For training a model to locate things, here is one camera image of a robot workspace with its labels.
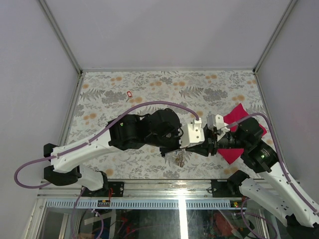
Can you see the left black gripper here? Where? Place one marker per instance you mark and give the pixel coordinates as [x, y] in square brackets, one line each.
[176, 146]

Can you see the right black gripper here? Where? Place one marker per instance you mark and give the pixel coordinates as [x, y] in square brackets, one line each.
[210, 145]

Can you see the silver keyring bunch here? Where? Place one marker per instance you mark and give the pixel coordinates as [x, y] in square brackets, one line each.
[179, 158]

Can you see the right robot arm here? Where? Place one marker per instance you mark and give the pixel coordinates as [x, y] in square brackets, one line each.
[292, 206]

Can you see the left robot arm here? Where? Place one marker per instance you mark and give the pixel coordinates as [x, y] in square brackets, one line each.
[161, 129]

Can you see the red tag key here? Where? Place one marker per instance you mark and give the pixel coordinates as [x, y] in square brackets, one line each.
[129, 94]

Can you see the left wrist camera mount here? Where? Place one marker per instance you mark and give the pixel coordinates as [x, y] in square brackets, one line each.
[192, 134]

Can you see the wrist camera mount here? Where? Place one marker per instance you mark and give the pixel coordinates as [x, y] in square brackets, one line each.
[192, 134]
[217, 124]

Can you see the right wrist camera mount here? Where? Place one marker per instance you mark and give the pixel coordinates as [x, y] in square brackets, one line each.
[217, 124]

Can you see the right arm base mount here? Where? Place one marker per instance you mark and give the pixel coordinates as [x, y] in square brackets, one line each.
[225, 189]

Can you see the aluminium front rail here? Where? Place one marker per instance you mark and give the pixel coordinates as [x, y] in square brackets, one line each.
[143, 189]

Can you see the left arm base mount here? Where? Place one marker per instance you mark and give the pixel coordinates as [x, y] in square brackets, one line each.
[112, 189]

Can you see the slotted cable duct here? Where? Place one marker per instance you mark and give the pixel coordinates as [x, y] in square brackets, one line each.
[154, 204]

